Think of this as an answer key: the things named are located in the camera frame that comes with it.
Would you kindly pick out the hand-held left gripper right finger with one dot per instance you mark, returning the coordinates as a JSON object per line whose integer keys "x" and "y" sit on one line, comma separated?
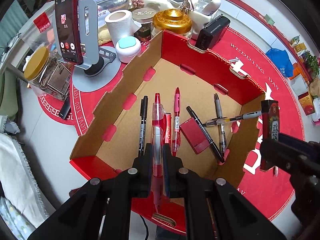
{"x": 167, "y": 165}

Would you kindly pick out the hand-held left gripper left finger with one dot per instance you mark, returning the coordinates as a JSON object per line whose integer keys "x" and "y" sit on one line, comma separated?
{"x": 149, "y": 165}

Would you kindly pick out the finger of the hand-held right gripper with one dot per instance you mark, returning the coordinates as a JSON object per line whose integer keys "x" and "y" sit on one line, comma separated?
{"x": 275, "y": 155}
{"x": 287, "y": 140}

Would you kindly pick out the mahjong print pen packet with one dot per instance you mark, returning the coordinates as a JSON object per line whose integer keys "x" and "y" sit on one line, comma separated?
{"x": 272, "y": 125}

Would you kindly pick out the clear red gel pen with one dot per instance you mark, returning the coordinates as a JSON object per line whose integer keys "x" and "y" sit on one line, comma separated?
{"x": 157, "y": 135}

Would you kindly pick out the dark red marker pen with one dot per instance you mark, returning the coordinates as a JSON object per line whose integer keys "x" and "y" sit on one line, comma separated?
{"x": 168, "y": 130}

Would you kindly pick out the thin black pen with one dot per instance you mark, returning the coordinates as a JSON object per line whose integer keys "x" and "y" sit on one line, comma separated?
{"x": 142, "y": 127}

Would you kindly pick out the red rectangular case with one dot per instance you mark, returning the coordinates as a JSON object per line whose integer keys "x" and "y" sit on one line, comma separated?
{"x": 195, "y": 136}

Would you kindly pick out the thick black marker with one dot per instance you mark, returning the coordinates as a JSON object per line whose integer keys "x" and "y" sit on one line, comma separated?
{"x": 202, "y": 130}

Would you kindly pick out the silver black pen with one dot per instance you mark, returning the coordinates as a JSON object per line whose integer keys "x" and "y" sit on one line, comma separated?
{"x": 218, "y": 106}

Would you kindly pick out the red cardboard box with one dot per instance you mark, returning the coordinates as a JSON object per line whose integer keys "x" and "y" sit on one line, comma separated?
{"x": 160, "y": 80}

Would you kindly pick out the round red printed mat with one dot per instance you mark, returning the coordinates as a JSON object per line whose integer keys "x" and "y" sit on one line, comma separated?
{"x": 262, "y": 192}

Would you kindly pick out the red gold gift box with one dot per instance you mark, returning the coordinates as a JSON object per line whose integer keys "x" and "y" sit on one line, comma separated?
{"x": 305, "y": 103}

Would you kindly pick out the red pen pink grip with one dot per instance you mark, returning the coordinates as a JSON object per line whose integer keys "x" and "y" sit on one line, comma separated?
{"x": 176, "y": 115}

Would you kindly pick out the white carton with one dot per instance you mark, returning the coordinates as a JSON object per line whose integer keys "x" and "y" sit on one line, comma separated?
{"x": 299, "y": 85}

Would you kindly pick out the blue plastic bag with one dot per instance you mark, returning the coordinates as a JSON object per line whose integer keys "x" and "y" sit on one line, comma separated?
{"x": 280, "y": 60}

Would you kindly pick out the green potted plant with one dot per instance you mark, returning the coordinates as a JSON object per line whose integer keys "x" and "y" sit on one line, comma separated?
{"x": 312, "y": 61}

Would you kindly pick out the snack packets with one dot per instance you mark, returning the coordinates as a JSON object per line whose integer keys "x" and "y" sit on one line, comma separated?
{"x": 298, "y": 44}

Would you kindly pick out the small black device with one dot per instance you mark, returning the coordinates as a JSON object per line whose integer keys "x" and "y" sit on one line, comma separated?
{"x": 65, "y": 107}

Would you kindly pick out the white teal round case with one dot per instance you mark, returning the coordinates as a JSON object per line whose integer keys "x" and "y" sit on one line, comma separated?
{"x": 127, "y": 50}

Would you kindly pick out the grey phone stand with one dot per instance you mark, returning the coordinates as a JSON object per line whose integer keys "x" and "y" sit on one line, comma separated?
{"x": 93, "y": 47}

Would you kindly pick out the black radio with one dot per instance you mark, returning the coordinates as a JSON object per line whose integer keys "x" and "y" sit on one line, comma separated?
{"x": 212, "y": 33}

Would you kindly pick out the white cloth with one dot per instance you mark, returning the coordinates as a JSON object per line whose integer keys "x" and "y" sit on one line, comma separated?
{"x": 15, "y": 167}

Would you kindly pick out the white toilet paper roll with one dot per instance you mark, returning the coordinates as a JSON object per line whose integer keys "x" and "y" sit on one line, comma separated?
{"x": 120, "y": 30}

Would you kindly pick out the gold lid jar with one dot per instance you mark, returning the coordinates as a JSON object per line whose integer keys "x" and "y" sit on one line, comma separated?
{"x": 172, "y": 21}

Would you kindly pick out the white ceramic holder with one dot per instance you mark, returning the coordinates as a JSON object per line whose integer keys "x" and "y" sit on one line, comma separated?
{"x": 200, "y": 20}

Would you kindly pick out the glass jar yellow lid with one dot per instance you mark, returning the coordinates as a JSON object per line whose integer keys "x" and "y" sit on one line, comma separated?
{"x": 36, "y": 65}

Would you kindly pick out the silver lidded glass jar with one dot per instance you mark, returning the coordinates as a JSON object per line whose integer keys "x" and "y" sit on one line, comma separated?
{"x": 143, "y": 13}

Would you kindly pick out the red smartphone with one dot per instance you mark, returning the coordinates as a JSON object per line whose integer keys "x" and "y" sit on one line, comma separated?
{"x": 67, "y": 25}

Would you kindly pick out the pink bow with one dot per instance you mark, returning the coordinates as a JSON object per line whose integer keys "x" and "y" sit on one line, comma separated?
{"x": 138, "y": 2}

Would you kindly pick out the small white device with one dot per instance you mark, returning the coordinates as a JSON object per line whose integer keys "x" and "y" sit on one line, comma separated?
{"x": 176, "y": 0}

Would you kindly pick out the clear zip bag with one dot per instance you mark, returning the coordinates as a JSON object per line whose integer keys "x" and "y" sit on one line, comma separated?
{"x": 112, "y": 2}

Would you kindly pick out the red label zip bag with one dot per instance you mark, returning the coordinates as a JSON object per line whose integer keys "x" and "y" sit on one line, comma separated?
{"x": 41, "y": 22}

